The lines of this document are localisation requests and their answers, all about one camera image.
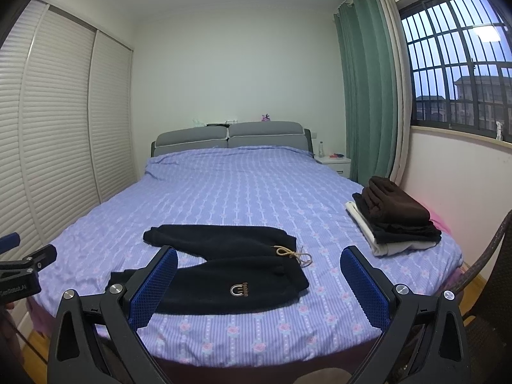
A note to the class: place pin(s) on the white nightstand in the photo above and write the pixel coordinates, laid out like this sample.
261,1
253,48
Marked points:
342,165

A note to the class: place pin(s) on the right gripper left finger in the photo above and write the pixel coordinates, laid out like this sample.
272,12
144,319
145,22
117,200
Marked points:
76,354

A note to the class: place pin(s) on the brown folded garment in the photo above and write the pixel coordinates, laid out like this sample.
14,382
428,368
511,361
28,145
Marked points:
386,201

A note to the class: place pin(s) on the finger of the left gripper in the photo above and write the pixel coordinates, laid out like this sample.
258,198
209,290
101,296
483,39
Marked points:
8,242
35,261

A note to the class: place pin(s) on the green curtain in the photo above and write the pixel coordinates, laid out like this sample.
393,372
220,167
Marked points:
369,76

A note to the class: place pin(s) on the grey padded headboard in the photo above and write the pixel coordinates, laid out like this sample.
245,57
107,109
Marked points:
246,134

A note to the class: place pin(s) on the white louvered wardrobe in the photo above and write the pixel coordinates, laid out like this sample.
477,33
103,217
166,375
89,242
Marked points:
65,123

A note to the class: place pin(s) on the white spray bottle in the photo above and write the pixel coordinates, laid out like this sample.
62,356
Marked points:
499,134

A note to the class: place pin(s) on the black fleece pants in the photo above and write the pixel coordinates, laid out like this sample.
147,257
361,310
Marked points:
245,269

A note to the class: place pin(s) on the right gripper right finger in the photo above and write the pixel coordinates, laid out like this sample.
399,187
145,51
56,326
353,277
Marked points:
422,339

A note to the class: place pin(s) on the purple floral bed sheet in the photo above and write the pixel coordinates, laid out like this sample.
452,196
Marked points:
283,188

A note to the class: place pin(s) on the black folded garment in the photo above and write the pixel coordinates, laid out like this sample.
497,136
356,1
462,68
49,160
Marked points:
398,221

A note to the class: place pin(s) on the white folded garment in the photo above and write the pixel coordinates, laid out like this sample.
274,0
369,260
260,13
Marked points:
385,249

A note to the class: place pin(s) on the barred window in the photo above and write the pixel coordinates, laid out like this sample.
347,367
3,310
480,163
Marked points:
460,57

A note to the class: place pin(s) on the clear bottle on nightstand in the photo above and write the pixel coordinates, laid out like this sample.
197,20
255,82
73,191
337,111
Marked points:
321,149

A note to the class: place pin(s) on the dark wicker chair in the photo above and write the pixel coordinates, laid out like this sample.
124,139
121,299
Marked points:
489,331

